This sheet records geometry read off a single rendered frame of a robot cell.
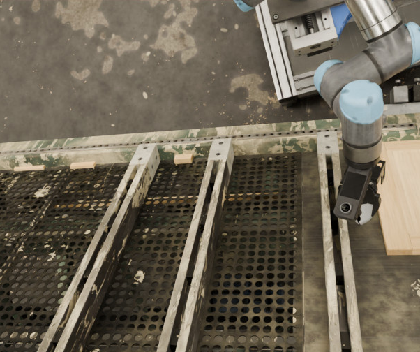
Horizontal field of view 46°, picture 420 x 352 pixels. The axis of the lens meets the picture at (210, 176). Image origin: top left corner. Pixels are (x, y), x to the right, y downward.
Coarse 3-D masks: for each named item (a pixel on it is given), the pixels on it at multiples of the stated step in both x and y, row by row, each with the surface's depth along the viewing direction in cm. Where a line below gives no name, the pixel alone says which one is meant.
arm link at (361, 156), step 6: (342, 138) 100; (378, 144) 95; (348, 150) 97; (354, 150) 96; (360, 150) 95; (366, 150) 95; (372, 150) 95; (378, 150) 96; (348, 156) 98; (354, 156) 97; (360, 156) 96; (366, 156) 96; (372, 156) 96; (378, 156) 97; (360, 162) 97; (366, 162) 97
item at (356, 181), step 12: (348, 168) 101; (348, 180) 100; (360, 180) 99; (348, 192) 99; (360, 192) 98; (336, 204) 100; (348, 204) 99; (360, 204) 99; (336, 216) 100; (348, 216) 98
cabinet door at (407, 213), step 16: (384, 144) 154; (400, 144) 153; (416, 144) 151; (384, 160) 147; (400, 160) 146; (416, 160) 145; (400, 176) 140; (416, 176) 139; (384, 192) 135; (400, 192) 134; (416, 192) 133; (384, 208) 130; (400, 208) 129; (416, 208) 128; (384, 224) 125; (400, 224) 124; (416, 224) 123; (384, 240) 121; (400, 240) 119; (416, 240) 118
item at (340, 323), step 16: (320, 144) 150; (336, 144) 149; (320, 160) 143; (336, 160) 142; (320, 176) 137; (336, 176) 136; (320, 192) 131; (336, 192) 130; (336, 224) 123; (336, 240) 120; (336, 256) 116; (336, 272) 108; (352, 272) 106; (336, 288) 108; (352, 288) 103; (336, 304) 100; (352, 304) 99; (336, 320) 97; (352, 320) 96; (336, 336) 94; (352, 336) 93
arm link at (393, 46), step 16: (352, 0) 94; (368, 0) 92; (384, 0) 93; (352, 16) 97; (368, 16) 94; (384, 16) 93; (368, 32) 95; (384, 32) 94; (400, 32) 94; (416, 32) 94; (368, 48) 98; (384, 48) 95; (400, 48) 95; (416, 48) 95; (384, 64) 96; (400, 64) 96; (384, 80) 98
